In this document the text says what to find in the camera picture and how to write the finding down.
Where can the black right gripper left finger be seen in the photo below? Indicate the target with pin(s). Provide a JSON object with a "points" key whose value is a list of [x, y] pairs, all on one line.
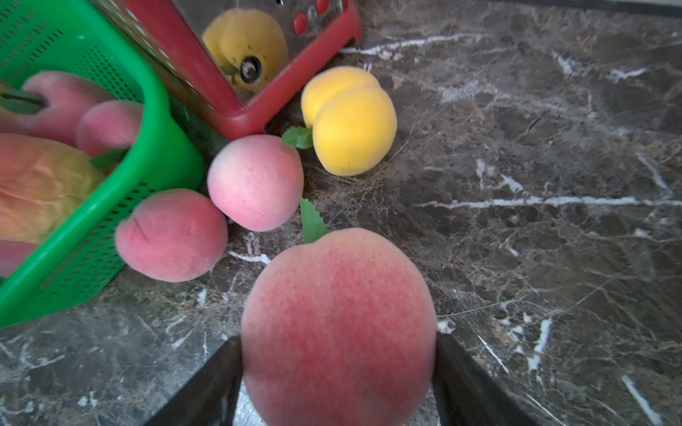
{"points": [[210, 397]]}

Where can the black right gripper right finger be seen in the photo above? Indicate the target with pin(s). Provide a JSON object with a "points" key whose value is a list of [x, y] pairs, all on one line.
{"points": [[465, 395]]}

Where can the pink peach cluster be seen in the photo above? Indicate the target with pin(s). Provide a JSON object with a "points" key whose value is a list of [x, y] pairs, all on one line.
{"points": [[173, 236], [339, 330], [257, 181]]}

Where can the green plastic basket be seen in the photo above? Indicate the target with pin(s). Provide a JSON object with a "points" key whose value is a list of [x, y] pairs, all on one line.
{"points": [[79, 258]]}

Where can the orange pink peach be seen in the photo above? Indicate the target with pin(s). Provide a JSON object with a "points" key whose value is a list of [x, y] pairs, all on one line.
{"points": [[43, 182]]}

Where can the pink peach front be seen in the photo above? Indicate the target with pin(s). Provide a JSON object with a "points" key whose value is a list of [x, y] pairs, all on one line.
{"points": [[110, 125]]}

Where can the yellow peach by toaster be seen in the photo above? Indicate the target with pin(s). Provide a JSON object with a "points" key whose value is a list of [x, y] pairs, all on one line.
{"points": [[350, 121]]}

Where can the red polka dot toaster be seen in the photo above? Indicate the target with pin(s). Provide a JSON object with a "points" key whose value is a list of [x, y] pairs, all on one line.
{"points": [[236, 64]]}

